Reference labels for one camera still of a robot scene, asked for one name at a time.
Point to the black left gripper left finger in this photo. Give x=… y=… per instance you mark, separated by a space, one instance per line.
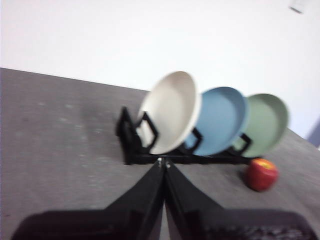
x=130 y=215

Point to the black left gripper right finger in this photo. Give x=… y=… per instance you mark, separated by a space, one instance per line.
x=200 y=220

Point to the red apple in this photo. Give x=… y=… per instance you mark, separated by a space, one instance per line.
x=261 y=176

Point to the pale yellow cream plate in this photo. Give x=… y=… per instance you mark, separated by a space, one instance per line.
x=170 y=110

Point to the black plate rack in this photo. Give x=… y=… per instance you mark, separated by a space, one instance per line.
x=130 y=140

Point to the blue plate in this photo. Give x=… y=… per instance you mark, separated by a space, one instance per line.
x=220 y=120

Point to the green plate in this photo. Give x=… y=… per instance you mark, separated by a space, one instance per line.
x=267 y=125

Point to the grey blue background panel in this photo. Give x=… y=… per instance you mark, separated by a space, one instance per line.
x=314 y=135

